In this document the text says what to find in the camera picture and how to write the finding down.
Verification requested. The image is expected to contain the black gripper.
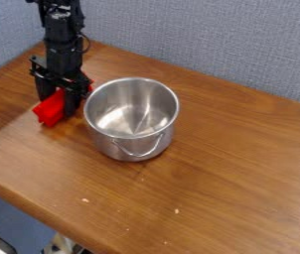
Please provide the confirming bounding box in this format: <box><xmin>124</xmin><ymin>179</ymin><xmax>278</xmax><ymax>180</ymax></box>
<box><xmin>29</xmin><ymin>38</ymin><xmax>86</xmax><ymax>117</ymax></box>

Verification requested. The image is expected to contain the metal pot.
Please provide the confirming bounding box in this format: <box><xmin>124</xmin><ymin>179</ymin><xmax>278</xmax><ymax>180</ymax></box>
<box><xmin>82</xmin><ymin>77</ymin><xmax>179</xmax><ymax>162</ymax></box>

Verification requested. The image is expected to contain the white black object below table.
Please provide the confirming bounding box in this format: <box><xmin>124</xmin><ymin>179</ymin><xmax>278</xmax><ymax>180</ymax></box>
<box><xmin>40</xmin><ymin>233</ymin><xmax>92</xmax><ymax>254</ymax></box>

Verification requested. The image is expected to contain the red rectangular block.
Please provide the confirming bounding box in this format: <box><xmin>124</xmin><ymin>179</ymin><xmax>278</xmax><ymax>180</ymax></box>
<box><xmin>32</xmin><ymin>76</ymin><xmax>92</xmax><ymax>127</ymax></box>

